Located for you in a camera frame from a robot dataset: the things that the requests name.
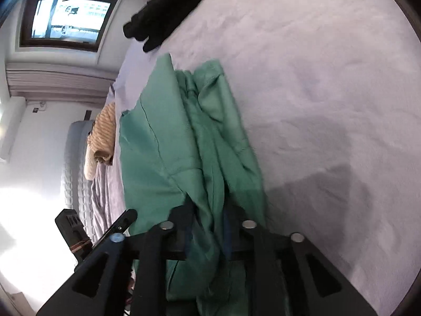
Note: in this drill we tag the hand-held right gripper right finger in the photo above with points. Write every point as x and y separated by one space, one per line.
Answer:
227 237

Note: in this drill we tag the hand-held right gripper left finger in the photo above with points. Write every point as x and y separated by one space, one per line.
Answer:
188 238

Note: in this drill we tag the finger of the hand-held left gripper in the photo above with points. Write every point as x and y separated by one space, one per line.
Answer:
126 219

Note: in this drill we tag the green shirt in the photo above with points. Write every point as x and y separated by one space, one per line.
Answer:
171 158

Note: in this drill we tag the cream pillow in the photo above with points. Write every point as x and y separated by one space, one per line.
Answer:
89 169

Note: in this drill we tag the grey quilted headboard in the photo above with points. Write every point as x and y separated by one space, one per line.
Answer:
74 158

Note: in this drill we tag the beige knitted sweater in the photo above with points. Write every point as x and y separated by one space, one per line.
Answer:
105 128

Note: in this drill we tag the bed with lavender sheet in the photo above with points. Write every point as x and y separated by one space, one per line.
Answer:
312 105

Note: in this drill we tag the dark framed window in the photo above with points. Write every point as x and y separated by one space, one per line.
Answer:
69 19

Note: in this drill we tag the black garment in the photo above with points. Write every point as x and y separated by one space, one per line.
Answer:
164 13

